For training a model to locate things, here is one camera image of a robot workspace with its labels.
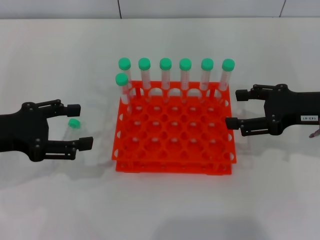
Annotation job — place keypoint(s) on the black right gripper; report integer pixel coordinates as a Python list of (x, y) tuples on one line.
[(287, 107)]

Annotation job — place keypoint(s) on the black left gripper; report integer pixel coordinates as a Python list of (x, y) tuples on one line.
[(22, 130)]

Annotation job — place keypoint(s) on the clear test tube green cap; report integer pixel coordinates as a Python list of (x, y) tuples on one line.
[(207, 64), (124, 63), (74, 123), (144, 63), (228, 65), (185, 64), (165, 64), (121, 79)]

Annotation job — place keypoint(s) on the orange test tube rack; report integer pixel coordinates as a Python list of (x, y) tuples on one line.
[(175, 137)]

